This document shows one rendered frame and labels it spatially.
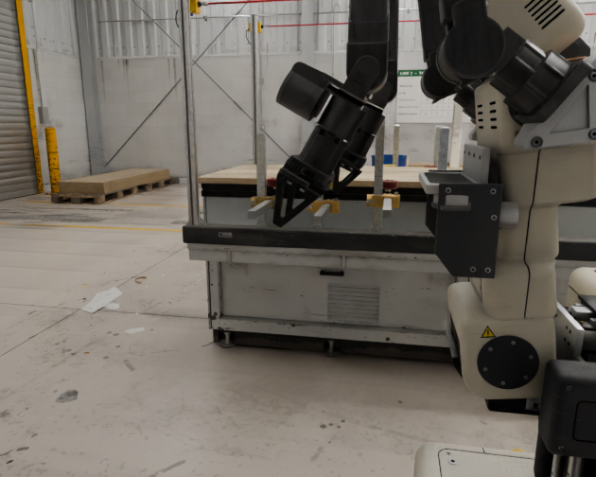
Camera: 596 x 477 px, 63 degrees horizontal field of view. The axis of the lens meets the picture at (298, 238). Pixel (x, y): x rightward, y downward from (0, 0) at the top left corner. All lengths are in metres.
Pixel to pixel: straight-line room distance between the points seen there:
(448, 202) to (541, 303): 0.24
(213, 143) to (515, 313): 9.08
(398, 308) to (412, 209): 0.49
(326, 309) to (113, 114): 8.72
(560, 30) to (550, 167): 0.21
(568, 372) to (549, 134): 0.39
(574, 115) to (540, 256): 0.29
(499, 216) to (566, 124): 0.19
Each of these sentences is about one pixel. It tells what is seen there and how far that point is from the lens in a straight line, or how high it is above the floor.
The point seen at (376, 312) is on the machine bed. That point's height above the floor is 0.25.
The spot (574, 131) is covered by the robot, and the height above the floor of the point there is 1.13.
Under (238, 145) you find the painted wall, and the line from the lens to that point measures 9.62.
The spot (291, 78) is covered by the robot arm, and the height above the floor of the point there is 1.20.
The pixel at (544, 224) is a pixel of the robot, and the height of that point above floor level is 0.97.
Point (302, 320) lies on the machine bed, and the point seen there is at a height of 0.17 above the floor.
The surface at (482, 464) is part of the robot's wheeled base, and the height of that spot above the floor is 0.28.
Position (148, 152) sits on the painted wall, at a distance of 10.36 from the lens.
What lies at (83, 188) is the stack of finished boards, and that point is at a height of 0.22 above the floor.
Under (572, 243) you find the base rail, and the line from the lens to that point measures 2.17.
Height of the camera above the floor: 1.14
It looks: 13 degrees down
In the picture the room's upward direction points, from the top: straight up
